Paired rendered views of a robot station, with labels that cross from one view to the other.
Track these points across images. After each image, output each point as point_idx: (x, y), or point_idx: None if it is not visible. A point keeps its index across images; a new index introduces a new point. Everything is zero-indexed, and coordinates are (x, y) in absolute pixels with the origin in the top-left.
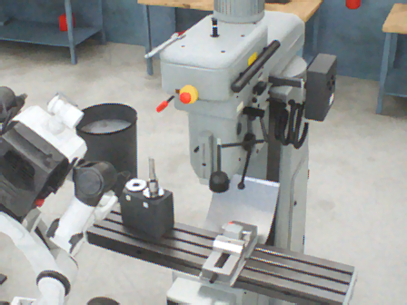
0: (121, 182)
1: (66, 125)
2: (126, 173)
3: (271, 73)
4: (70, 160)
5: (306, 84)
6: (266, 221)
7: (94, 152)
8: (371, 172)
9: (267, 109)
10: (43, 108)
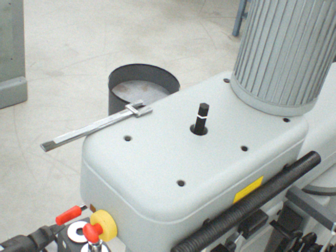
0: (38, 244)
1: (125, 62)
2: (55, 230)
3: (295, 184)
4: None
5: (335, 244)
6: None
7: None
8: None
9: (269, 231)
10: (112, 34)
